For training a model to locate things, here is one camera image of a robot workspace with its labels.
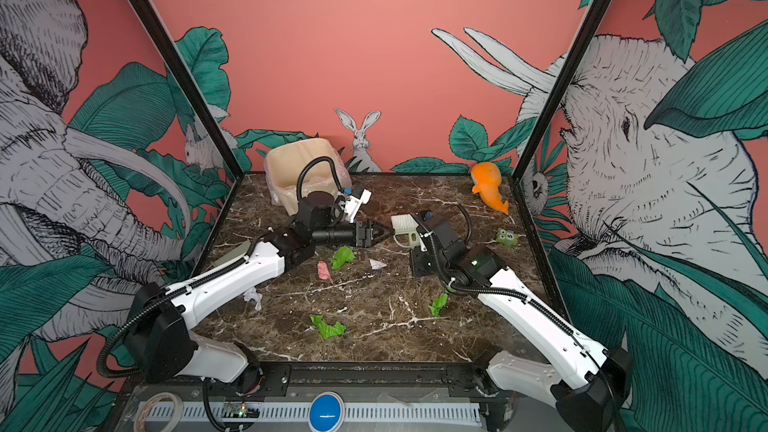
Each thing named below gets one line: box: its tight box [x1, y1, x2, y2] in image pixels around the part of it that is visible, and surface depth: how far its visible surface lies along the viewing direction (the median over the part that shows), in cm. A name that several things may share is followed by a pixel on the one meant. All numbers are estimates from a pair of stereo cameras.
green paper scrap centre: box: [330, 246, 356, 270], surface depth 97 cm
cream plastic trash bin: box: [264, 139, 353, 215], surface depth 94 cm
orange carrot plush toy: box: [471, 162, 509, 215], surface depth 113 cm
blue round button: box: [308, 391, 345, 432], surface depth 70 cm
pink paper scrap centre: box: [317, 261, 333, 284], surface depth 95 cm
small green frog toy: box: [496, 228, 519, 246], surface depth 103 cm
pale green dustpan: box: [210, 240, 251, 269], surface depth 100 cm
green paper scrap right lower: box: [428, 293, 449, 317], surface depth 88 cm
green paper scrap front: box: [309, 314, 347, 339], surface depth 83 cm
